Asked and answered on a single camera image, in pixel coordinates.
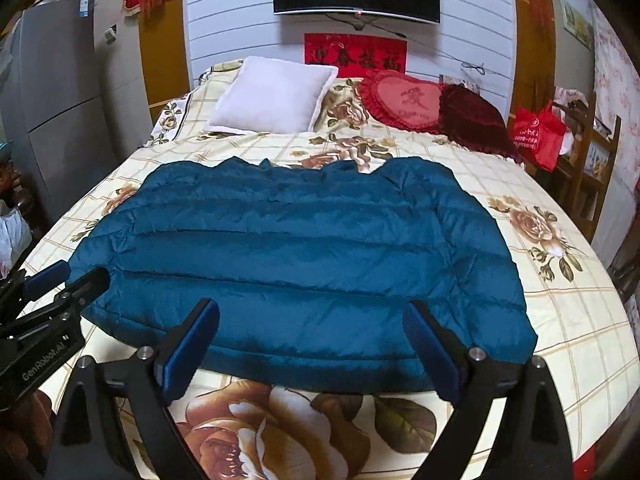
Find blue down jacket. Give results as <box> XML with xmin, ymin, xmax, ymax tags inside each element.
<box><xmin>70</xmin><ymin>157</ymin><xmax>537</xmax><ymax>394</ymax></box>

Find red shopping bag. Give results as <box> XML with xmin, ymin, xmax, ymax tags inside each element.
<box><xmin>511</xmin><ymin>101</ymin><xmax>566</xmax><ymax>171</ymax></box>

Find grey refrigerator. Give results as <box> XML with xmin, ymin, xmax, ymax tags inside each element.
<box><xmin>1</xmin><ymin>0</ymin><xmax>117</xmax><ymax>224</ymax></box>

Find wooden chair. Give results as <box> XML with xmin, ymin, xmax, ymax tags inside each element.
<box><xmin>552</xmin><ymin>91</ymin><xmax>622</xmax><ymax>242</ymax></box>

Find floral plaid bed sheet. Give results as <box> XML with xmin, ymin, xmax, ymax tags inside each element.
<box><xmin>25</xmin><ymin>62</ymin><xmax>639</xmax><ymax>479</ymax></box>

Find red heart-shaped pillow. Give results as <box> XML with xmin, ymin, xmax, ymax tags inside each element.
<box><xmin>358</xmin><ymin>70</ymin><xmax>442</xmax><ymax>133</ymax></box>

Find red Chinese banner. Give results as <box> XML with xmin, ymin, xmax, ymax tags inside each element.
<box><xmin>304</xmin><ymin>34</ymin><xmax>408</xmax><ymax>78</ymax></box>

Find white square pillow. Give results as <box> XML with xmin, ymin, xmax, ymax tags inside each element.
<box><xmin>204</xmin><ymin>56</ymin><xmax>338</xmax><ymax>134</ymax></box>

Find dark red fuzzy pillow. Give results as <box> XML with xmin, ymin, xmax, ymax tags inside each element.
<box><xmin>438</xmin><ymin>84</ymin><xmax>523</xmax><ymax>164</ymax></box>

